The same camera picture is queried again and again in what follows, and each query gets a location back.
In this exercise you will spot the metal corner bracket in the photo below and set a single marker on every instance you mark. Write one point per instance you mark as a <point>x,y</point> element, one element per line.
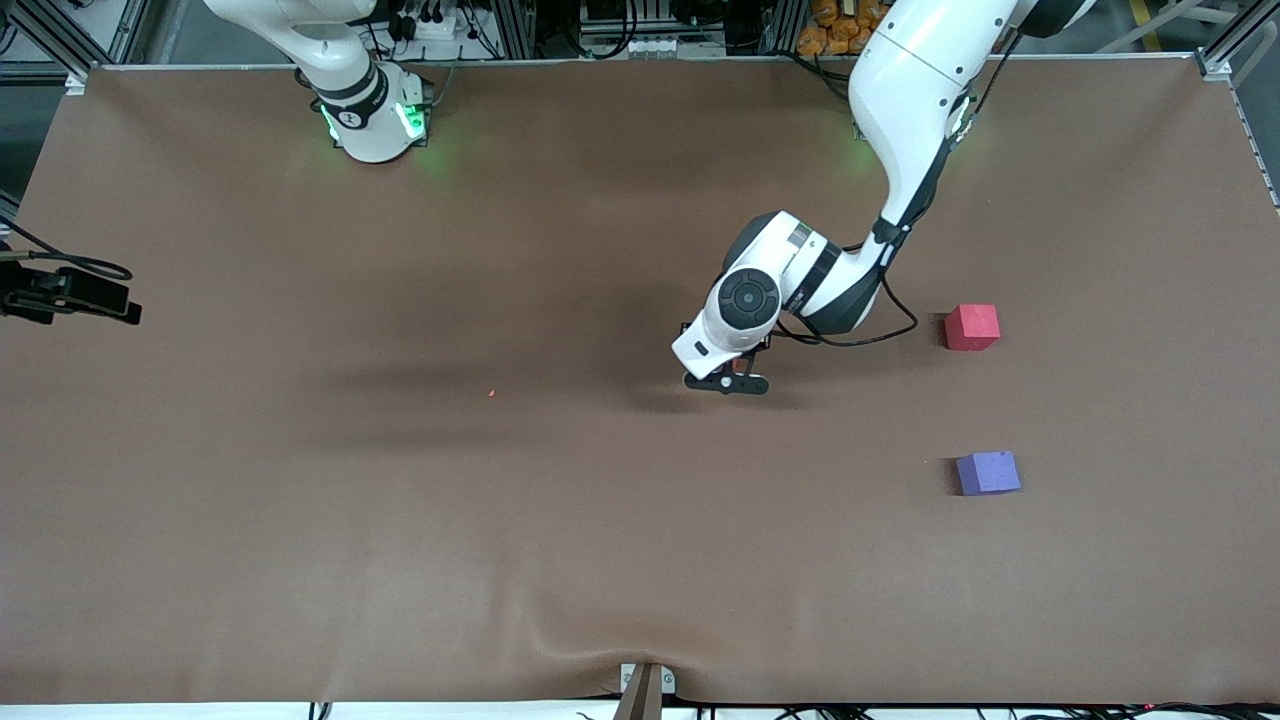
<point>76,82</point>
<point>1216,68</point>

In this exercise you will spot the white power strip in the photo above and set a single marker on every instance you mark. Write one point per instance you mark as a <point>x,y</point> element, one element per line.
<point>435,28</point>

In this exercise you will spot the aluminium frame post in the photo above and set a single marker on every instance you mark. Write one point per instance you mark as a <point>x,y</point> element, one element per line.
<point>516,28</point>

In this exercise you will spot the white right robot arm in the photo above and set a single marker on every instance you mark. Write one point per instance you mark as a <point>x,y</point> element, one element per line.
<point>365,110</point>

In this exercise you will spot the pink foam block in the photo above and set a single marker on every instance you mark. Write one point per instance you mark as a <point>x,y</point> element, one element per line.
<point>972,325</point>

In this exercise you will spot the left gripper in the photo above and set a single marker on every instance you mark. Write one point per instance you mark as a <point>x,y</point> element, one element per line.
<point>764,344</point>

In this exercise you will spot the purple foam block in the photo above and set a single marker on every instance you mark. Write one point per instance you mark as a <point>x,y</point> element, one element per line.
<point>988,472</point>

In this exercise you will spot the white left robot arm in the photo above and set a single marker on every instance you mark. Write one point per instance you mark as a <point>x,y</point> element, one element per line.
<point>910,90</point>

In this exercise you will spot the metal clamp bracket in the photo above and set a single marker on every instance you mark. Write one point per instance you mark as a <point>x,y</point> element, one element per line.
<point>668,680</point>

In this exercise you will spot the bag of orange snacks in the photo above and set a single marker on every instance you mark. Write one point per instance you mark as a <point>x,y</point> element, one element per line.
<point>830,35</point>

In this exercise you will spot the white terminal strip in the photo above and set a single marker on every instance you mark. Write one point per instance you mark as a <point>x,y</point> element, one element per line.
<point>650,46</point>

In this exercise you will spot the brown table mat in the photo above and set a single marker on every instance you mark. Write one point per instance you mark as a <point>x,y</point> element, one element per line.
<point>500,520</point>

